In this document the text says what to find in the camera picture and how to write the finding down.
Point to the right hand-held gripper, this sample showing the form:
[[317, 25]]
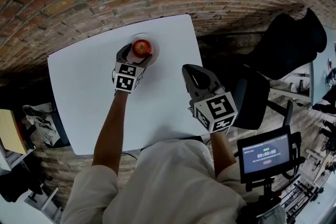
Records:
[[218, 110]]

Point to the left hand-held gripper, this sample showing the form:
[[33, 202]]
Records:
[[128, 77]]

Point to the red apple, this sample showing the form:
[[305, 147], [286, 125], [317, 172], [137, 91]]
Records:
[[141, 47]]

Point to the white plate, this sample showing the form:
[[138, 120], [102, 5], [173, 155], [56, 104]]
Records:
[[156, 48]]

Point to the person's right forearm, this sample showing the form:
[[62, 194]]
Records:
[[223, 154]]

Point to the person's left forearm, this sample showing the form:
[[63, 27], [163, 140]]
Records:
[[110, 133]]

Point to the black monitor screen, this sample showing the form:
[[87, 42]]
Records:
[[265, 156]]

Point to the person's white shirt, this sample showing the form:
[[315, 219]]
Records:
[[170, 186]]

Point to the crumpled grey cloth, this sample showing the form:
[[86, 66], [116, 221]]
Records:
[[43, 123]]

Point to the grey side table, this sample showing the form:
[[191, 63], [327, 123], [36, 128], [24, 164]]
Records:
[[319, 76]]

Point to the patterned black-white device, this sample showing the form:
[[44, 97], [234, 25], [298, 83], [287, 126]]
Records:
[[330, 81]]

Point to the small red object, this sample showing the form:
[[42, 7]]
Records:
[[330, 63]]

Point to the yellow wooden board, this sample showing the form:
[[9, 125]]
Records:
[[11, 131]]

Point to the black monitor mount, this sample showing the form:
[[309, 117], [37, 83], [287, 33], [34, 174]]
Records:
[[265, 199]]

